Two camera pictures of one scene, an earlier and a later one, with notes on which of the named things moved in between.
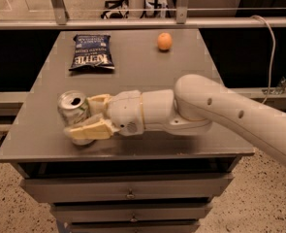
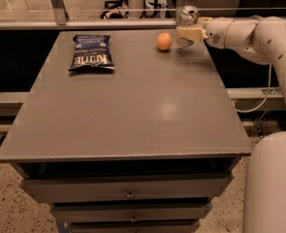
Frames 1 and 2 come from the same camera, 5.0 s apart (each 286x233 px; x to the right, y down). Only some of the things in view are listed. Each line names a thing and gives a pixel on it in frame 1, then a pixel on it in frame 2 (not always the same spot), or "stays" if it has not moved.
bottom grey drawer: [133, 226] stays
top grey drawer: [128, 188] stays
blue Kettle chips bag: [92, 50] stays
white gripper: [125, 111] -> [215, 31]
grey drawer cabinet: [158, 181] stays
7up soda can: [73, 108] -> [186, 16]
